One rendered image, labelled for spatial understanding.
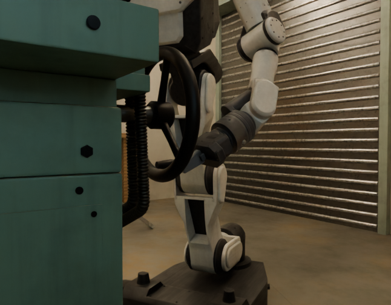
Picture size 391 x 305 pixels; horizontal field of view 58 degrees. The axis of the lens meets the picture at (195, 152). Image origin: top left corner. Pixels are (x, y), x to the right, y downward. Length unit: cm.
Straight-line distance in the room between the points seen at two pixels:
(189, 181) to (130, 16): 100
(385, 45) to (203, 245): 241
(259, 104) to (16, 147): 59
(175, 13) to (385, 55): 238
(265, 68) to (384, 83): 234
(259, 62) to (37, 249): 75
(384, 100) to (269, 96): 240
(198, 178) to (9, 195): 94
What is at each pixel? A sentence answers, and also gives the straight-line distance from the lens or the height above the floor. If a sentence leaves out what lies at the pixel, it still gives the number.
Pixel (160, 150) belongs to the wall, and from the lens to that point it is 468.
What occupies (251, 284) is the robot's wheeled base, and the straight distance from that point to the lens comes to 156.
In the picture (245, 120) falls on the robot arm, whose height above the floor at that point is 80.
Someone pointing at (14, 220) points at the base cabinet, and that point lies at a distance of 47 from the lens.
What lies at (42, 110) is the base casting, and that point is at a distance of 47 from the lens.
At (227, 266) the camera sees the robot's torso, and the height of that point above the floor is 25.
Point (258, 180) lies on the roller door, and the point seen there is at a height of 33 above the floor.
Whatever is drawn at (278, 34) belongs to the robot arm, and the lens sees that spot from 105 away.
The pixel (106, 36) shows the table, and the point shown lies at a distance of 39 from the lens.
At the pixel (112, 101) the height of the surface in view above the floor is 81.
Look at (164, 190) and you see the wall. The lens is 476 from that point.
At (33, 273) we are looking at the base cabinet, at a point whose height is 60.
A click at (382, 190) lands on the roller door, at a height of 36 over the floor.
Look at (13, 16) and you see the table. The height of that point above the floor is 86.
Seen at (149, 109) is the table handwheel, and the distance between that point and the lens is 74.
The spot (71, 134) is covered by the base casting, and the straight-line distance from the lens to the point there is 47.
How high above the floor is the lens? 75
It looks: 2 degrees down
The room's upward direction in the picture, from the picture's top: straight up
